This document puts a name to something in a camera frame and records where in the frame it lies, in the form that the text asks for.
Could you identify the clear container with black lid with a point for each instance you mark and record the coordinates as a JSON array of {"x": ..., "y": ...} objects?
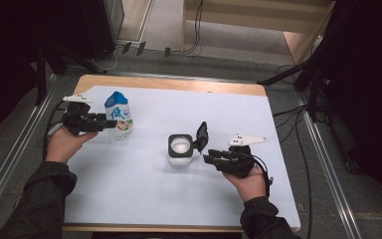
[{"x": 171, "y": 146}]

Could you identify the person's left hand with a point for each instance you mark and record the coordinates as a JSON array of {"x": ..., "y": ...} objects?
[{"x": 63, "y": 146}]

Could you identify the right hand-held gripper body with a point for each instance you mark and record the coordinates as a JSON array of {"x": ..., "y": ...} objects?
[{"x": 238, "y": 162}]

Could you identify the white paper sheet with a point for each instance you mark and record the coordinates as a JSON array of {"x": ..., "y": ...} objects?
[{"x": 146, "y": 192}]

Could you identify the dark cabinet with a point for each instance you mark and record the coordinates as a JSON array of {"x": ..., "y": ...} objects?
[{"x": 96, "y": 26}]

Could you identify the light wooden shelf frame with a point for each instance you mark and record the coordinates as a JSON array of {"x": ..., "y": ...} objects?
[{"x": 238, "y": 25}]

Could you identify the blue and white milk pouch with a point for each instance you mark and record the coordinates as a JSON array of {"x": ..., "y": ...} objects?
[{"x": 121, "y": 109}]

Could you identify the person's right hand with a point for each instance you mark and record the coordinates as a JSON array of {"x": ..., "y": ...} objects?
[{"x": 250, "y": 187}]

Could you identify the black tripod stand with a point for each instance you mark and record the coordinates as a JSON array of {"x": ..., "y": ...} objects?
[{"x": 285, "y": 73}]

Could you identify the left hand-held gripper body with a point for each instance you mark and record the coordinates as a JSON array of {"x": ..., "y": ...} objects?
[{"x": 79, "y": 121}]

